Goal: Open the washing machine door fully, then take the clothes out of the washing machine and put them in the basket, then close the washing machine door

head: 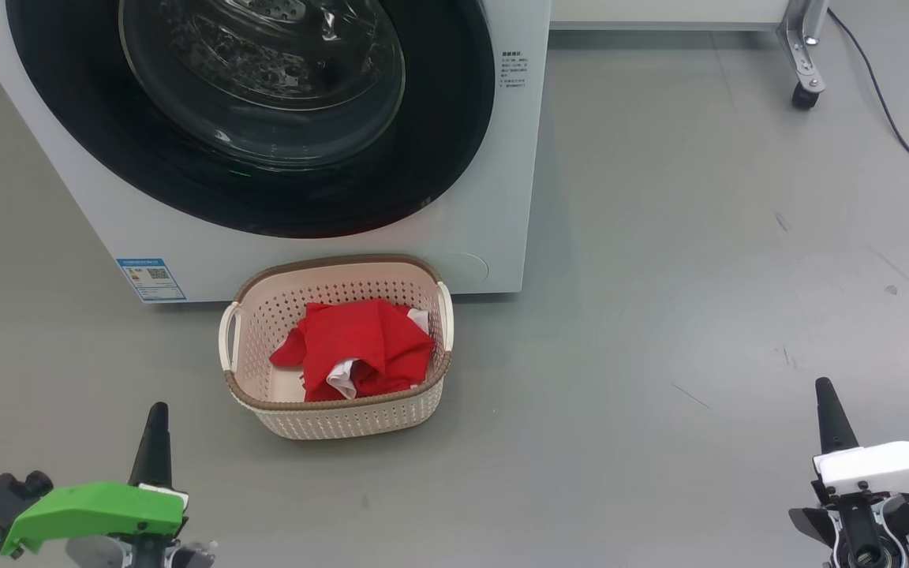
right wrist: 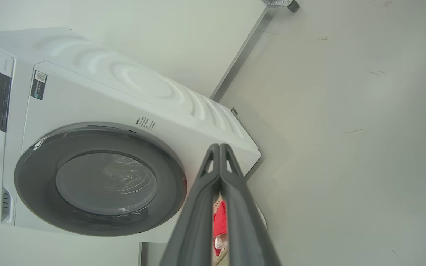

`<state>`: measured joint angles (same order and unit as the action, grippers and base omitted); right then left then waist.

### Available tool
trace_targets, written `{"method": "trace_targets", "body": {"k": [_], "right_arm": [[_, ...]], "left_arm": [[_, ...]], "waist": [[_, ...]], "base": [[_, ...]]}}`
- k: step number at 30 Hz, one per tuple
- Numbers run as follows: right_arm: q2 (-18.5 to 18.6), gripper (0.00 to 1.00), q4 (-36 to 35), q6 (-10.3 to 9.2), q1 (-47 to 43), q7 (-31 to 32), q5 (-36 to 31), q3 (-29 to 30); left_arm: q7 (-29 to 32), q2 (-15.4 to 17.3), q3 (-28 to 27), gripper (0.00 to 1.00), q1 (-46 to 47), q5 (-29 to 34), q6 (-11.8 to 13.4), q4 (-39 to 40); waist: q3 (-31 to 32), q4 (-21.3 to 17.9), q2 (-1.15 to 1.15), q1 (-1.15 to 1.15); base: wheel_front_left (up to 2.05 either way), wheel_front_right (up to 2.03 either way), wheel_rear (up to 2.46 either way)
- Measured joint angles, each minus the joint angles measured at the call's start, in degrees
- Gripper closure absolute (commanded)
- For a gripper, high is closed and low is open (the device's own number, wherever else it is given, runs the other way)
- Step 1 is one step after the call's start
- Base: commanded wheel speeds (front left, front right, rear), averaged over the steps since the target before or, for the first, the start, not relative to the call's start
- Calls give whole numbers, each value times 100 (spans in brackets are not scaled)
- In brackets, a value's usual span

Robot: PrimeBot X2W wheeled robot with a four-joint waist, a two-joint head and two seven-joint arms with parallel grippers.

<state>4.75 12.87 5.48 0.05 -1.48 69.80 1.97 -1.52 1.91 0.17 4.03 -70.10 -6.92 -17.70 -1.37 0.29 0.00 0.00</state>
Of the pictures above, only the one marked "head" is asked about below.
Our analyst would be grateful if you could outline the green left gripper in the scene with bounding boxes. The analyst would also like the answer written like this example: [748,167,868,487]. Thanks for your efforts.
[1,402,187,557]

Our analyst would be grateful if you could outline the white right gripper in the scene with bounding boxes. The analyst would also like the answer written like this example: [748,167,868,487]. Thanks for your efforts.
[812,377,909,506]

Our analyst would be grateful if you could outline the red and white garment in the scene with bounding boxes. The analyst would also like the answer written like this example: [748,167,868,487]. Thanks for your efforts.
[297,300,436,402]

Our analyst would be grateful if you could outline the round dark washing machine door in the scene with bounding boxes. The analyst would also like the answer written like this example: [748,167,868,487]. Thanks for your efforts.
[5,0,496,239]

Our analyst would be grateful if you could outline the cream perforated laundry basket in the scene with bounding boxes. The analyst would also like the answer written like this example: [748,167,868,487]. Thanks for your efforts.
[218,254,455,441]

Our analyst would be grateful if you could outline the white front-load washing machine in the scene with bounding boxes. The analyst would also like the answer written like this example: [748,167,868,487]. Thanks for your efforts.
[0,0,552,305]

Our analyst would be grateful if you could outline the blue energy label sticker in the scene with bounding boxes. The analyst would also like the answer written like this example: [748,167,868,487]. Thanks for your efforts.
[115,257,187,303]

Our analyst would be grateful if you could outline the white mobile partition board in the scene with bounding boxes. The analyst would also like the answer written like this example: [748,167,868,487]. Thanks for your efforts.
[549,0,830,111]

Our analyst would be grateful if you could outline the black floor cable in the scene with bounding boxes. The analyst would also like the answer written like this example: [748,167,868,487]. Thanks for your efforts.
[827,8,909,212]

